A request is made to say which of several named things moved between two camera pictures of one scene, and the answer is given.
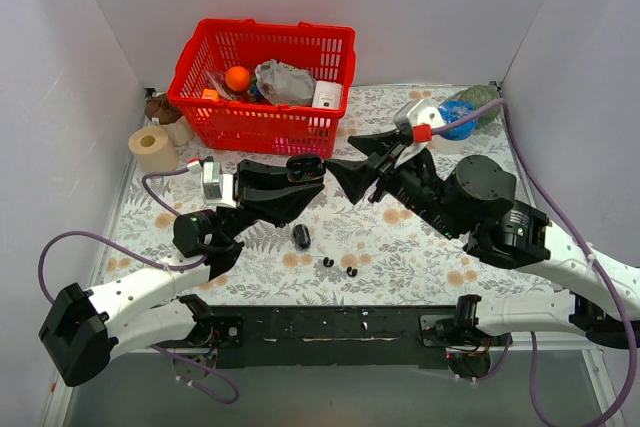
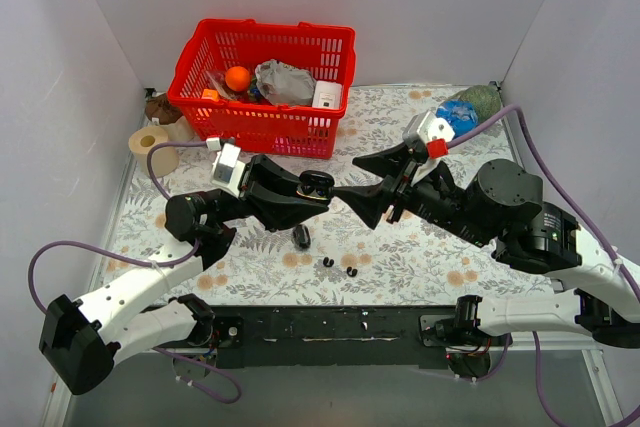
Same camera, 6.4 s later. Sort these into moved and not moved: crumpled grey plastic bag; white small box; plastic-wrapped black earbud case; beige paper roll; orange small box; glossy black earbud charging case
Moved: glossy black earbud charging case
Not moved: plastic-wrapped black earbud case; beige paper roll; orange small box; white small box; crumpled grey plastic bag
